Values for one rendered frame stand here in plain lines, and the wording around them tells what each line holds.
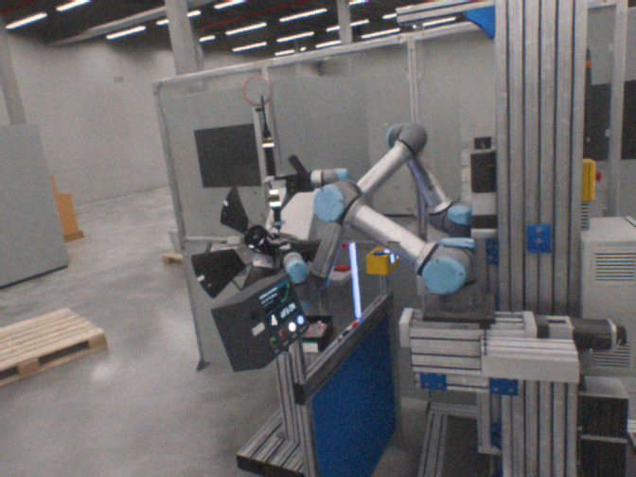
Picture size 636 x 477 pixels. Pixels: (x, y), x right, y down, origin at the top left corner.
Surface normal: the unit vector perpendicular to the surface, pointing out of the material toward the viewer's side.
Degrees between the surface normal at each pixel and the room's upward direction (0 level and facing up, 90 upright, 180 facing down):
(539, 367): 90
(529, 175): 90
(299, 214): 50
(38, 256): 90
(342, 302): 90
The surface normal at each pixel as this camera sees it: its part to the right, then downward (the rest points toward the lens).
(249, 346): -0.47, 0.26
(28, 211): 0.86, 0.04
